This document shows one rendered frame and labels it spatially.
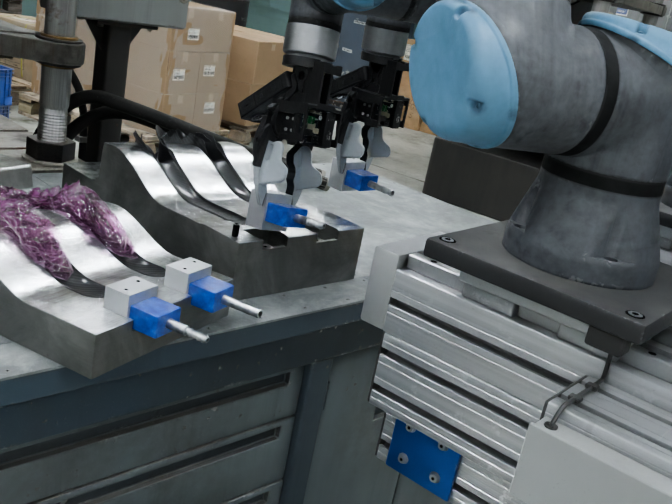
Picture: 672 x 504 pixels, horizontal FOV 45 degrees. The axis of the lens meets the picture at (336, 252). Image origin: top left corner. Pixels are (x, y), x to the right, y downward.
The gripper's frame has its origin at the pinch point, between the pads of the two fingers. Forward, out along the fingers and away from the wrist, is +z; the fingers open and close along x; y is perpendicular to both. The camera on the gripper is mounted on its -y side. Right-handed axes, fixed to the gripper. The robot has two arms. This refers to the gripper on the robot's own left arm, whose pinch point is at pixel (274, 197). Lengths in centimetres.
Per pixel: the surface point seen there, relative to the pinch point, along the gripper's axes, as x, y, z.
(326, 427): 24.3, -2.7, 39.3
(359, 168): 29.3, -10.5, -5.9
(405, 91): 552, -427, -78
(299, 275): 7.4, 0.7, 11.3
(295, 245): 4.7, 1.4, 6.6
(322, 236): 13.9, -2.2, 5.5
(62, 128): 5, -72, -3
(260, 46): 298, -356, -70
